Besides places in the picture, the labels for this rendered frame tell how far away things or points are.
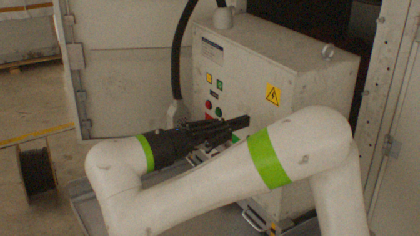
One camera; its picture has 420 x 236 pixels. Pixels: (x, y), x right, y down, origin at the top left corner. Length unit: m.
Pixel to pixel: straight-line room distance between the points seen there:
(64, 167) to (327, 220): 2.48
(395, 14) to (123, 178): 0.71
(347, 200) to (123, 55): 1.00
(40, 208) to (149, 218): 2.02
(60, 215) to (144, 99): 1.28
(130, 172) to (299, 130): 0.37
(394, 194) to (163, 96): 0.94
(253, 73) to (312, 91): 0.17
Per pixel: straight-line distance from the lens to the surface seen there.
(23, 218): 2.80
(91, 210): 1.41
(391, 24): 1.05
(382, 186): 1.16
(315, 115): 0.74
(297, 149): 0.73
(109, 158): 0.88
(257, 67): 1.08
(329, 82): 1.07
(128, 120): 1.71
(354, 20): 1.92
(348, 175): 0.89
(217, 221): 1.33
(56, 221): 2.70
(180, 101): 1.35
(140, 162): 0.90
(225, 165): 0.77
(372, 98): 1.12
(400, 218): 1.17
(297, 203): 1.24
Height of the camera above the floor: 1.76
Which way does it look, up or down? 30 degrees down
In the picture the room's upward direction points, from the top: straight up
